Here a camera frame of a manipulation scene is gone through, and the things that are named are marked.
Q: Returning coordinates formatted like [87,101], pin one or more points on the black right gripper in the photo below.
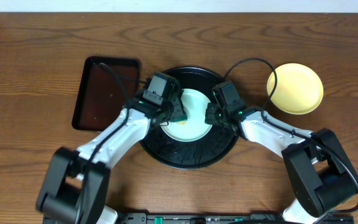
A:
[210,119]

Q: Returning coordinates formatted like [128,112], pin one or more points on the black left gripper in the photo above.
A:
[173,106]

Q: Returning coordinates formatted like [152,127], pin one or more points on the light green plate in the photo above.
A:
[194,128]

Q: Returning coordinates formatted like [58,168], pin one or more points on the yellow plate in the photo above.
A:
[295,88]

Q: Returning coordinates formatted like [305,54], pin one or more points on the green yellow sponge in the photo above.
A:
[179,118]

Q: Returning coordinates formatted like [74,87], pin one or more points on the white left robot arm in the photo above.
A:
[76,183]

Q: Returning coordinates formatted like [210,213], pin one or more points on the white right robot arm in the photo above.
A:
[320,172]

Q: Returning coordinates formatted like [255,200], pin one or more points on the black round tray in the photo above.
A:
[199,153]

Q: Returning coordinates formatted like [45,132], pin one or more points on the black rectangular tray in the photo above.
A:
[100,98]

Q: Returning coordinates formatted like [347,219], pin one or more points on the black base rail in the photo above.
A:
[142,218]

